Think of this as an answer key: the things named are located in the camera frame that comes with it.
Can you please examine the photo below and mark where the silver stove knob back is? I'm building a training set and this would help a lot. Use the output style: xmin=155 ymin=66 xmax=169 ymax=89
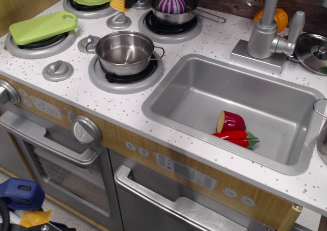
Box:
xmin=132 ymin=0 xmax=151 ymax=10

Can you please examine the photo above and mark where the silver stove knob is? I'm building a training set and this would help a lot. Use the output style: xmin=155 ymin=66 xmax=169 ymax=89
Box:
xmin=132 ymin=0 xmax=151 ymax=10
xmin=106 ymin=12 xmax=132 ymax=30
xmin=77 ymin=35 xmax=101 ymax=54
xmin=42 ymin=60 xmax=74 ymax=82

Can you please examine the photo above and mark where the silver stove knob rear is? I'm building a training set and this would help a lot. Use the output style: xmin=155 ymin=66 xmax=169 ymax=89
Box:
xmin=106 ymin=12 xmax=132 ymax=30

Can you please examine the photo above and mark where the silver stove knob middle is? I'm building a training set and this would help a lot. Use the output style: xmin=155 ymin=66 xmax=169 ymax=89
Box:
xmin=77 ymin=35 xmax=101 ymax=54

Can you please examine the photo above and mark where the silver stove knob front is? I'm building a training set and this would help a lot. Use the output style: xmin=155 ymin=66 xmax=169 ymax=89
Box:
xmin=42 ymin=60 xmax=74 ymax=82

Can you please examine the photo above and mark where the rear left burner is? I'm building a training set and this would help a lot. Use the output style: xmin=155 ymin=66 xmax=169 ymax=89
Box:
xmin=62 ymin=0 xmax=117 ymax=19

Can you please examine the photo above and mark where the burner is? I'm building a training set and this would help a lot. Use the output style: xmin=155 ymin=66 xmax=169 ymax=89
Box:
xmin=62 ymin=0 xmax=117 ymax=19
xmin=5 ymin=30 xmax=76 ymax=59
xmin=88 ymin=56 xmax=164 ymax=95
xmin=138 ymin=11 xmax=202 ymax=44

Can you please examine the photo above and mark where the purple striped toy onion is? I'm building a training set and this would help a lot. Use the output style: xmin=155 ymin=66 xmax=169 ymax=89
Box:
xmin=158 ymin=0 xmax=186 ymax=14

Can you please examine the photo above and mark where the rear right burner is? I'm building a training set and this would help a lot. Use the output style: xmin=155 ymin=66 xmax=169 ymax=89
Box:
xmin=138 ymin=11 xmax=202 ymax=44

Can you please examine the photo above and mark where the small steel saucepan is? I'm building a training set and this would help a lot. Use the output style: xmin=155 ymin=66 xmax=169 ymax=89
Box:
xmin=150 ymin=0 xmax=226 ymax=25

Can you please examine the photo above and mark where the front left burner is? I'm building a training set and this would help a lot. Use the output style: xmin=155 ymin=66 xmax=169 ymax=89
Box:
xmin=5 ymin=30 xmax=76 ymax=59

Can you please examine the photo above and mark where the green cutting board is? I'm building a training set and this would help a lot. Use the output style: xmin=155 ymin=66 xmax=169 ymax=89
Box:
xmin=9 ymin=11 xmax=78 ymax=45

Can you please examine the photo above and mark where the front right burner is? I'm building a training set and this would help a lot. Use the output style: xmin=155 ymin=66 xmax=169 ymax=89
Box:
xmin=88 ymin=56 xmax=164 ymax=95

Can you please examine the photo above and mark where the grey sink basin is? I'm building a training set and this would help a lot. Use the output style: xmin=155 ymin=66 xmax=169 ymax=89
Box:
xmin=141 ymin=53 xmax=327 ymax=176

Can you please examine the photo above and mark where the silver toy faucet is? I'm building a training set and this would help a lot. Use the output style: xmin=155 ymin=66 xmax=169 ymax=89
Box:
xmin=229 ymin=0 xmax=305 ymax=75

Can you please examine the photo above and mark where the silver oven dial right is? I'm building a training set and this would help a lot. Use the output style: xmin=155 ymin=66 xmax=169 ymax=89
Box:
xmin=72 ymin=115 xmax=102 ymax=144

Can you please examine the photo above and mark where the silver oven dial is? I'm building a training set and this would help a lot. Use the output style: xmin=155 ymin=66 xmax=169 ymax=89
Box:
xmin=0 ymin=80 xmax=21 ymax=105
xmin=72 ymin=115 xmax=102 ymax=144

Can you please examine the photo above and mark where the silver oven dial left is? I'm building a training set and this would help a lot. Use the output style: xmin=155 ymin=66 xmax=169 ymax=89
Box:
xmin=0 ymin=80 xmax=21 ymax=105

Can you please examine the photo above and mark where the orange toy bell pepper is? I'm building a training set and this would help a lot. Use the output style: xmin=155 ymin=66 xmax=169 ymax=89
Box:
xmin=253 ymin=8 xmax=289 ymax=33

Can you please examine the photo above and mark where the toy eggplant half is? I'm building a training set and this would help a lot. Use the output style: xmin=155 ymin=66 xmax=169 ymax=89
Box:
xmin=217 ymin=110 xmax=247 ymax=133

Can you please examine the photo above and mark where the red toy chili pepper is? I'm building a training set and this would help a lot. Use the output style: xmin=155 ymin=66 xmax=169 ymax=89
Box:
xmin=212 ymin=130 xmax=260 ymax=149

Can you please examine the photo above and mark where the steel pot lid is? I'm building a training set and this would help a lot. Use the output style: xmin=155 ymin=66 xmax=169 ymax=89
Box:
xmin=294 ymin=33 xmax=326 ymax=76

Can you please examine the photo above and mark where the blue clamp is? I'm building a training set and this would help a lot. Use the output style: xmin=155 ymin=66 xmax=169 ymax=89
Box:
xmin=1 ymin=178 xmax=45 ymax=211

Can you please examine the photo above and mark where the steel kettle at edge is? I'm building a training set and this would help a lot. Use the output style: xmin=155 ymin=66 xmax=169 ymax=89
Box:
xmin=313 ymin=98 xmax=326 ymax=164

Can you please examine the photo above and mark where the yellow tape piece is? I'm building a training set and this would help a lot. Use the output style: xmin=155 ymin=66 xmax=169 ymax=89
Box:
xmin=19 ymin=210 xmax=52 ymax=228

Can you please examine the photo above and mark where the steel pot with handles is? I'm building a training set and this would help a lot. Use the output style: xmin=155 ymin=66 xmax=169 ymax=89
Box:
xmin=94 ymin=31 xmax=164 ymax=76

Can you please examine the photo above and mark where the oven door with handle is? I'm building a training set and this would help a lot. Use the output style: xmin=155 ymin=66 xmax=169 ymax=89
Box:
xmin=1 ymin=108 xmax=124 ymax=230

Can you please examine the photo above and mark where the dishwasher door with handle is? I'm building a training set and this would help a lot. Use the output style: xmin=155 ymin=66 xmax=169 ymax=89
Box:
xmin=110 ymin=151 xmax=272 ymax=230

